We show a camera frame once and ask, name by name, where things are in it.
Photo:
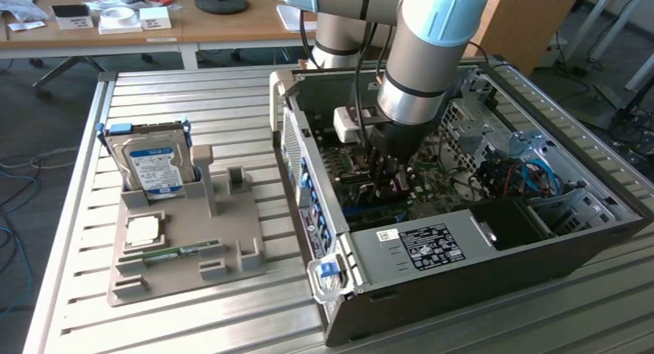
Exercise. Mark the flat white box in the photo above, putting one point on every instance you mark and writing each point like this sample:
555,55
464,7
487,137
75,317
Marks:
120,30

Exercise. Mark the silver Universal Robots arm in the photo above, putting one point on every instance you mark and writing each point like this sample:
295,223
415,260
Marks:
423,63

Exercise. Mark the white tape roll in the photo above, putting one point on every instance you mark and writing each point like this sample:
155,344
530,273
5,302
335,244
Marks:
119,21

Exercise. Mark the small white box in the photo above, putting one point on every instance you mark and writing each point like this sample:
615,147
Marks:
153,18

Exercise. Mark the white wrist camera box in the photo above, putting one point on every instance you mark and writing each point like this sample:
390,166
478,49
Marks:
347,126

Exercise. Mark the grey parts rack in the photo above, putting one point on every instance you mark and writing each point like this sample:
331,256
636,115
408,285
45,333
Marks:
204,254

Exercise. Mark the green loose RAM stick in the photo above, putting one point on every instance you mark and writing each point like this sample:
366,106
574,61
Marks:
168,252

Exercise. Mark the beige T-shaped post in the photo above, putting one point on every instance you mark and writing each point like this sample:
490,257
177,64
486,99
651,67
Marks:
201,155

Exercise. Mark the perforated silver disk bay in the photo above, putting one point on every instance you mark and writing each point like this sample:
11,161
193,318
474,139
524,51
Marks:
475,139

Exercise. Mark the black lamp base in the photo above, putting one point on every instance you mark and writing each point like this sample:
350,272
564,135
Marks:
219,5

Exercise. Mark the CPU socket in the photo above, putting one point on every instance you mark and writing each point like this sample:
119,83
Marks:
358,162

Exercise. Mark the hard disk with blue label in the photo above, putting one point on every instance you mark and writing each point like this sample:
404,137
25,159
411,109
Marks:
153,170

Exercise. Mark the silver disk bay frame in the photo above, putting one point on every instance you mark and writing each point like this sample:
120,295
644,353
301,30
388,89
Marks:
576,208

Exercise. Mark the white box with black top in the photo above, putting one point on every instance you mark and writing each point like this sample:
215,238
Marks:
73,22

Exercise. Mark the white paper card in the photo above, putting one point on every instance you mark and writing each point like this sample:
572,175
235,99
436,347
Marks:
25,25

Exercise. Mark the silver CPU chip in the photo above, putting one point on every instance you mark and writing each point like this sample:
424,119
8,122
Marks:
143,233

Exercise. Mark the silver chipset heatsink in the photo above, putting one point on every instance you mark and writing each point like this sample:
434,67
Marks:
428,212

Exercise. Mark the blue case latch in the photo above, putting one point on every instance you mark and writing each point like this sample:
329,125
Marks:
327,271

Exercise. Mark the green Dell motherboard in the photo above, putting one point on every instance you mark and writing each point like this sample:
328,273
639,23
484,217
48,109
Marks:
434,185

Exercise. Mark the wooden desk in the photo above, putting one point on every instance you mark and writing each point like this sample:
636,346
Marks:
51,40

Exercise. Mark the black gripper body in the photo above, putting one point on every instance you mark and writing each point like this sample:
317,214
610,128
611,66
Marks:
403,139

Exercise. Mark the blue expansion slot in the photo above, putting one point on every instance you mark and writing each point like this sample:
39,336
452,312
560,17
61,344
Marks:
350,210

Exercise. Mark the clear plastic bag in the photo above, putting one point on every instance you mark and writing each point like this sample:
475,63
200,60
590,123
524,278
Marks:
20,5

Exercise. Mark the wooden cabinet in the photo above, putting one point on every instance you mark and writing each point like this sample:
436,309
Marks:
520,20

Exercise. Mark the white table frame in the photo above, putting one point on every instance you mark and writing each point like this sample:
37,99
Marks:
640,70

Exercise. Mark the Nvidia graphics card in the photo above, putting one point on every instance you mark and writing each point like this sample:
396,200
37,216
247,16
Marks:
370,202

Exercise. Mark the black open PC case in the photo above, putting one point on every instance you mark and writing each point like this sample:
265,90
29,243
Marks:
459,292

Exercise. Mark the silver power supply unit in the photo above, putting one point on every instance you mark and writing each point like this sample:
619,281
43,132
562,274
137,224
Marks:
378,258

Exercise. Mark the white paper stack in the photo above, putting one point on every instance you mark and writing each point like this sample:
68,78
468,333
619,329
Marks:
291,20

